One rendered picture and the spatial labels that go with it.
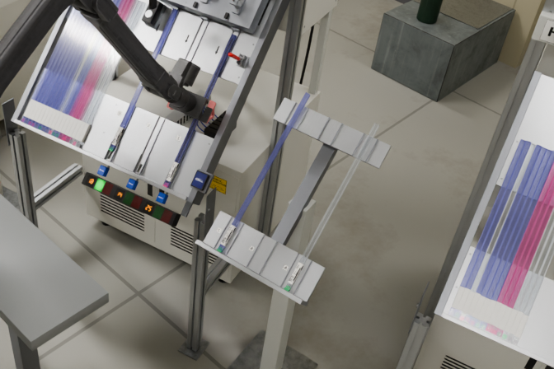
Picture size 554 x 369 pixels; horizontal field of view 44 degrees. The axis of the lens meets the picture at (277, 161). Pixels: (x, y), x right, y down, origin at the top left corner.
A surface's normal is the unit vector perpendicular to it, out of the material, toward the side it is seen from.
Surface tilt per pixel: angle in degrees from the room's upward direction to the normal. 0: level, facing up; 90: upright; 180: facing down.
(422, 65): 90
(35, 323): 0
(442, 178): 0
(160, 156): 47
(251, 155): 0
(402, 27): 90
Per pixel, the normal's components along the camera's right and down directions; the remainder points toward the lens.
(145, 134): -0.25, -0.17
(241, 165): 0.12, -0.78
